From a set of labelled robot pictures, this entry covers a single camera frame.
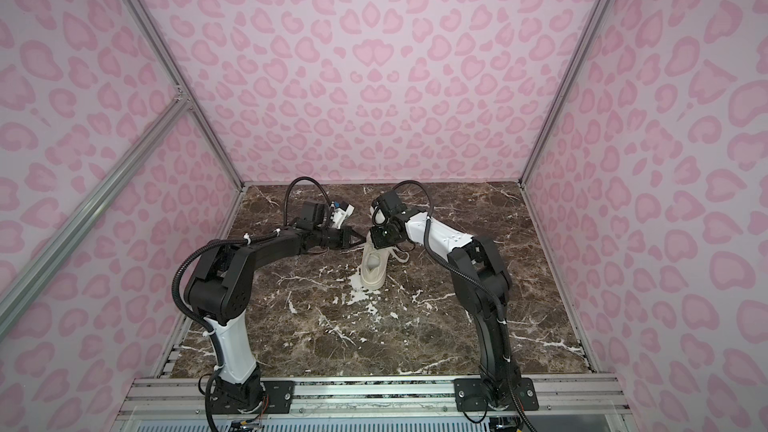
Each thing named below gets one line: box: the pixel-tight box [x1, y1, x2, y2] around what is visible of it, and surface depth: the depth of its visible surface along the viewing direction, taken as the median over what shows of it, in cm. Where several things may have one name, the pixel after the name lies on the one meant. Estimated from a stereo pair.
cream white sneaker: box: [361, 240, 391, 290], surface depth 92 cm
